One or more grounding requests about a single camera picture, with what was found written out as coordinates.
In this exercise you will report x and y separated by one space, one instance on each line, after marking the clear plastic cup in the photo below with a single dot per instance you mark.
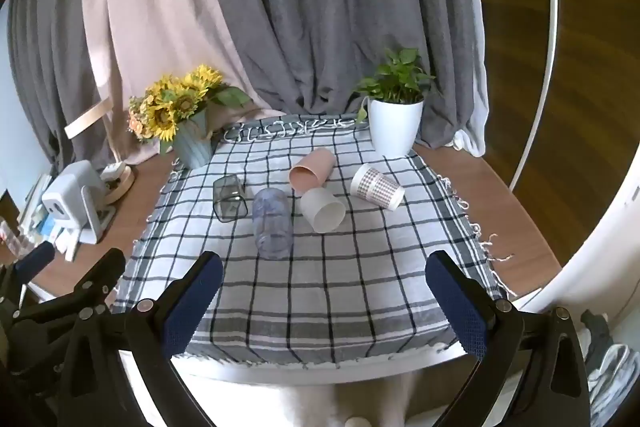
271 222

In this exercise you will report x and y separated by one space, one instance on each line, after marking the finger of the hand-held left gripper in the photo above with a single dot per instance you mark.
34 258
100 279

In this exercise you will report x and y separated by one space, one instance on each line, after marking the pile of clothes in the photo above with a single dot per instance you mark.
607 367

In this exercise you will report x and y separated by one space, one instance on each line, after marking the patterned paper cup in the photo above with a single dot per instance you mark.
372 184

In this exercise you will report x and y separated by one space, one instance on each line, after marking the white cup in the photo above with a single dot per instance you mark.
320 207

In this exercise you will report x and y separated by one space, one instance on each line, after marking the pink cup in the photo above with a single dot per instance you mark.
312 169

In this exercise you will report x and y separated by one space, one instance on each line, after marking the white round furniture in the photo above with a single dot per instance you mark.
605 237

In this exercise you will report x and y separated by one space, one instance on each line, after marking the dark grey glass cup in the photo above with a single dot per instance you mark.
229 197

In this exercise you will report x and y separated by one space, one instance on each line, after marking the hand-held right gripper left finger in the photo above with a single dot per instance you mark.
192 304

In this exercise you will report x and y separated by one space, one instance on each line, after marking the white box device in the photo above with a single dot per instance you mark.
75 202

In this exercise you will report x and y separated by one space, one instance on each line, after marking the blue-grey ribbed vase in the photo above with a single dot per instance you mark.
194 144

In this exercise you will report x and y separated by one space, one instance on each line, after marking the round wooden stand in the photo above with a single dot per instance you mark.
122 182

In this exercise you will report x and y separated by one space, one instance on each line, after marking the sunflower bouquet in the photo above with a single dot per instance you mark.
172 104

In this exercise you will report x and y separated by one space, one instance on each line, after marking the white hoop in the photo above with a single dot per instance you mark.
549 32

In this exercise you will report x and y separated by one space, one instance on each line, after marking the stack of books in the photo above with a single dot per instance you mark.
35 212

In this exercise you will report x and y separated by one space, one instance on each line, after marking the white plant pot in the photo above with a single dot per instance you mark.
395 127

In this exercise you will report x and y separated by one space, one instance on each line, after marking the white cloth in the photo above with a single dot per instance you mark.
475 127

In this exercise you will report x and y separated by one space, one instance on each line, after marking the pink curtain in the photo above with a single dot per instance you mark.
150 7

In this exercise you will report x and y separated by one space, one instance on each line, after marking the grey curtain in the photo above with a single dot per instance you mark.
340 7

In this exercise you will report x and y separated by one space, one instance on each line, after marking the green potted plant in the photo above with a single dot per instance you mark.
395 77

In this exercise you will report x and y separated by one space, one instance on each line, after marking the plaid tablecloth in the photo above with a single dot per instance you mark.
310 302

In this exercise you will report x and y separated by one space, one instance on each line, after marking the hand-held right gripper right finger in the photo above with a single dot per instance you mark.
457 307

